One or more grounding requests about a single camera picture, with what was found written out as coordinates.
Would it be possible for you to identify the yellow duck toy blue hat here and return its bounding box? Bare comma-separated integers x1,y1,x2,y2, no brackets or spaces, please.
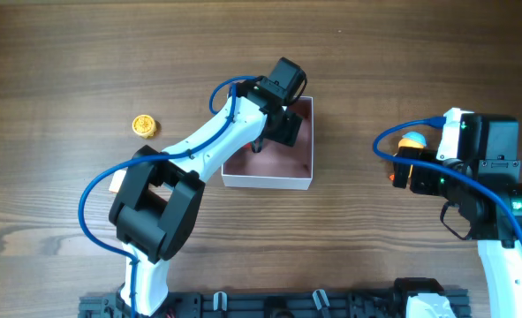
388,131,428,182

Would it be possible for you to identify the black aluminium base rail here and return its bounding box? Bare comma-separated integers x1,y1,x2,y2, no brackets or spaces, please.
78,276,471,318

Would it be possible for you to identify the white cardboard box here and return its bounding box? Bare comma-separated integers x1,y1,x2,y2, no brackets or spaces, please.
221,96,314,190

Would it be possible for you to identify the yellow round toy wheel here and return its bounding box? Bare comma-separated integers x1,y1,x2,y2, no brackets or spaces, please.
132,114,157,139

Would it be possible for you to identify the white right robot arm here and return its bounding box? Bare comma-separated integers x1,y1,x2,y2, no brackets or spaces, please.
386,108,522,317

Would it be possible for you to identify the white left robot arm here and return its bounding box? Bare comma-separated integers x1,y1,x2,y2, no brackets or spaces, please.
109,57,307,317

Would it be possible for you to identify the multicoloured puzzle cube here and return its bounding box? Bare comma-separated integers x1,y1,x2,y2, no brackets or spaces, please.
109,170,126,193

